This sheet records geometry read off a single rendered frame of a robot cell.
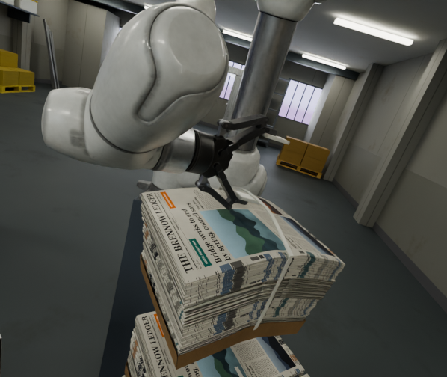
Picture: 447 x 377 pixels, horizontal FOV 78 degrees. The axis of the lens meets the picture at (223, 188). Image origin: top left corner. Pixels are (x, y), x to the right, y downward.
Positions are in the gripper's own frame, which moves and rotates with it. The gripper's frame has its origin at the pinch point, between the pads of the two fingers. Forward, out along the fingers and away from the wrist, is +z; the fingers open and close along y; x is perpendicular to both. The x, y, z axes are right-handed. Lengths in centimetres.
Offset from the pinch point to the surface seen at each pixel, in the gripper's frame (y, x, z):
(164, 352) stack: 48.3, 3.5, -10.5
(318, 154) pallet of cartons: 37, -430, 554
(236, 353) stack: 46.8, 9.0, 7.2
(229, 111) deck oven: 20, -587, 354
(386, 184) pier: 22, -179, 426
